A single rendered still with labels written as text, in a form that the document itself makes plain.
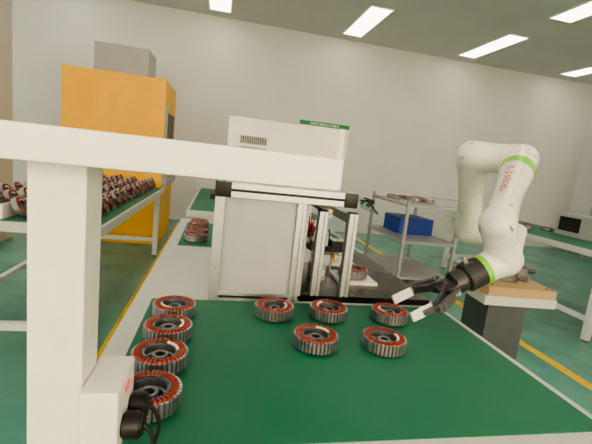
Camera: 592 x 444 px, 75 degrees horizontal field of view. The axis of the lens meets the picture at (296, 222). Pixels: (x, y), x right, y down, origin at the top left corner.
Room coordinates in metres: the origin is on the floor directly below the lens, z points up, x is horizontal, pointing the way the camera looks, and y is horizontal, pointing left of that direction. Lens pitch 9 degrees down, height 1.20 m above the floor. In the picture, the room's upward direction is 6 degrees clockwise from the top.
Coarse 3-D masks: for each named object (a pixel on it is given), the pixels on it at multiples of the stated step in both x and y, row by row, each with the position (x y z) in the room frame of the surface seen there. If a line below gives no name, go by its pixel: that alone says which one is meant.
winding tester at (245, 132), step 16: (240, 128) 1.27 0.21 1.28; (256, 128) 1.28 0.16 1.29; (272, 128) 1.29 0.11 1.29; (288, 128) 1.30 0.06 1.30; (304, 128) 1.31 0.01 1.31; (320, 128) 1.32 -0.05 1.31; (240, 144) 1.27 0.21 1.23; (256, 144) 1.28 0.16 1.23; (272, 144) 1.29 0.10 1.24; (288, 144) 1.30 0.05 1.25; (304, 144) 1.31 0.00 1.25; (320, 144) 1.33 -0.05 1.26; (336, 144) 1.34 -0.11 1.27
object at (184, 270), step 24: (168, 240) 1.82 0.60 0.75; (168, 264) 1.44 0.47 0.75; (192, 264) 1.47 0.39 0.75; (144, 288) 1.16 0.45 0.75; (168, 288) 1.19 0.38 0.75; (192, 288) 1.21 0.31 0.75; (144, 312) 0.99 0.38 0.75; (120, 336) 0.85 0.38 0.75; (480, 336) 1.09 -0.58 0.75; (576, 408) 0.76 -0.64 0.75
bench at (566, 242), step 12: (552, 228) 4.48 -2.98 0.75; (540, 240) 3.58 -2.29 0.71; (552, 240) 3.45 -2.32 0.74; (564, 240) 3.48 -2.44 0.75; (576, 240) 3.58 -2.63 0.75; (444, 252) 5.06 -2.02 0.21; (576, 252) 3.20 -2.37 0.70; (588, 252) 3.10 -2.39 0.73; (444, 264) 5.03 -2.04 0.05; (588, 300) 3.04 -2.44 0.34; (576, 312) 3.14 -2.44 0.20; (588, 312) 3.02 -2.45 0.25; (588, 324) 3.00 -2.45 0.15; (588, 336) 3.00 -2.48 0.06
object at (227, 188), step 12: (216, 192) 1.12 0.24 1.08; (228, 192) 1.13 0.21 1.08; (240, 192) 1.14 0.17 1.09; (252, 192) 1.15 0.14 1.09; (264, 192) 1.15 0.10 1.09; (276, 192) 1.16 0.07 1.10; (288, 192) 1.17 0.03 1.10; (300, 192) 1.18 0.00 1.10; (312, 192) 1.18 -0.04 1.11; (324, 192) 1.19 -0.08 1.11; (336, 192) 1.20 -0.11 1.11; (348, 192) 1.26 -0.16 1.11; (324, 204) 1.19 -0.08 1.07; (336, 204) 1.20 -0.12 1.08; (348, 204) 1.21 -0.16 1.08
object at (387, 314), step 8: (376, 304) 1.15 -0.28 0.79; (384, 304) 1.16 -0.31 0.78; (392, 304) 1.16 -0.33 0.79; (376, 312) 1.10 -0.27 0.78; (384, 312) 1.09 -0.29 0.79; (392, 312) 1.13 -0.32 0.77; (400, 312) 1.12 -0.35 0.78; (408, 312) 1.12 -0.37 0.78; (376, 320) 1.09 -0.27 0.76; (384, 320) 1.08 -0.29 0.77; (392, 320) 1.07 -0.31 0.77; (400, 320) 1.07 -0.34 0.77
